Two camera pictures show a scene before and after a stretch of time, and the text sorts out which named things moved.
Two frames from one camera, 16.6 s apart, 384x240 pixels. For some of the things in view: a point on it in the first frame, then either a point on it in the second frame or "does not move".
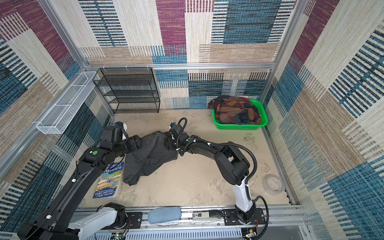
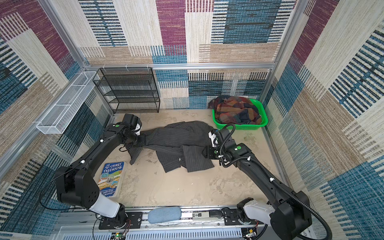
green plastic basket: x=222 y=126 does not move
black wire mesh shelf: x=129 y=90 does not move
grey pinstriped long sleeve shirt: x=156 y=150 → x=177 y=144
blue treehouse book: x=110 y=181 does not move
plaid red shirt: x=232 y=110 does not move
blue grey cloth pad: x=164 y=214 does not move
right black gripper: x=170 y=140 → x=208 y=153
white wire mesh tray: x=56 y=119 does not move
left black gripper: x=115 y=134 → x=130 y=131
